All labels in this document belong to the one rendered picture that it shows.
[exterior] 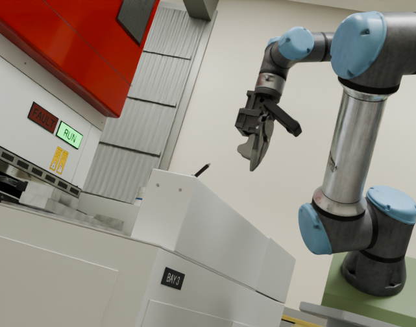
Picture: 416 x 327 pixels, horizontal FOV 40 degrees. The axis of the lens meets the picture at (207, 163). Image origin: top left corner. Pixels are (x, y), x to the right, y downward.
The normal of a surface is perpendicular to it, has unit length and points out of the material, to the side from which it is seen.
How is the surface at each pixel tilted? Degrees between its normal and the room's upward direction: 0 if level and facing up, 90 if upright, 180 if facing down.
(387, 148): 90
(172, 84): 90
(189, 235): 90
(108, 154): 90
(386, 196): 41
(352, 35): 108
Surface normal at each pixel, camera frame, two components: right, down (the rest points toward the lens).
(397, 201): 0.19, -0.87
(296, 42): 0.25, -0.16
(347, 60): -0.94, -0.04
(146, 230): -0.33, -0.32
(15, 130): 0.90, 0.17
